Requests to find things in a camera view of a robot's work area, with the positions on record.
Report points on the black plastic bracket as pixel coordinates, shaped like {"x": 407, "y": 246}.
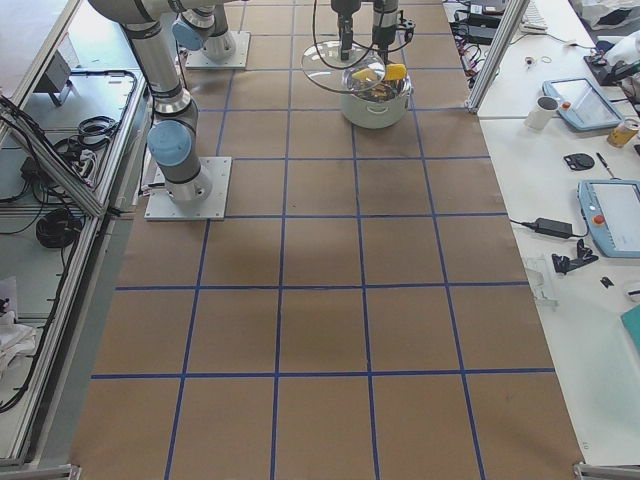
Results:
{"x": 584, "y": 256}

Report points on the white crumpled cloth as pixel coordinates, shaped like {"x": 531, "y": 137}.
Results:
{"x": 17, "y": 340}

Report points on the pale green cooking pot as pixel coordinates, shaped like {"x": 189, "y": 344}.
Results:
{"x": 379, "y": 107}

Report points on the yellow corn cob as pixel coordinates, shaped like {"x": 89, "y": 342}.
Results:
{"x": 393, "y": 72}

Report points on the black round lens cap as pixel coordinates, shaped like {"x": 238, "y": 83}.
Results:
{"x": 579, "y": 161}

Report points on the black pen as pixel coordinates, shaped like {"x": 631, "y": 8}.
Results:
{"x": 605, "y": 165}

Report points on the grey metal box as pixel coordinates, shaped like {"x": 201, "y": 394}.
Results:
{"x": 55, "y": 81}

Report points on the teal notebook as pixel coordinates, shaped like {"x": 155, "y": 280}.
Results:
{"x": 631, "y": 322}

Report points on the glass pot lid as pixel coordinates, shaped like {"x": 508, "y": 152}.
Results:
{"x": 322, "y": 66}

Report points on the teach pendant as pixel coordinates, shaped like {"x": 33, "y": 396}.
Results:
{"x": 611, "y": 211}
{"x": 583, "y": 105}

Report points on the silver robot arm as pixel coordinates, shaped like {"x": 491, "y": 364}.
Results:
{"x": 194, "y": 27}
{"x": 172, "y": 139}

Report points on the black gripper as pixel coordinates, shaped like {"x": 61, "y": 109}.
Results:
{"x": 343, "y": 8}
{"x": 383, "y": 17}

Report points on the aluminium frame post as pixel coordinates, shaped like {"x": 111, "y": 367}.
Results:
{"x": 509, "y": 24}

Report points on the black power adapter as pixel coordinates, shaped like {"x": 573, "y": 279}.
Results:
{"x": 553, "y": 228}

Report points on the yellow drink can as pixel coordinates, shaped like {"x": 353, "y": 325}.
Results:
{"x": 623, "y": 132}

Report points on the white mug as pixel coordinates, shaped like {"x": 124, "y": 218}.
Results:
{"x": 543, "y": 110}

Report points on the power strip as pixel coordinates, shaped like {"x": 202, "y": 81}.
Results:
{"x": 471, "y": 56}

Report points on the brown paper table mat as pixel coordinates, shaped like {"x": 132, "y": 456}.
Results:
{"x": 362, "y": 312}

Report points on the clear plastic holder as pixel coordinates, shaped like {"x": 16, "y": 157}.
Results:
{"x": 541, "y": 281}

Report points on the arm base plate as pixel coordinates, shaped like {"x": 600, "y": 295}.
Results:
{"x": 203, "y": 198}
{"x": 224, "y": 52}

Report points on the near teach pendant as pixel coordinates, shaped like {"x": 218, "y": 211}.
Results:
{"x": 611, "y": 211}

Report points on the far teach pendant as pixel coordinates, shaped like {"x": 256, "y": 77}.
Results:
{"x": 583, "y": 105}

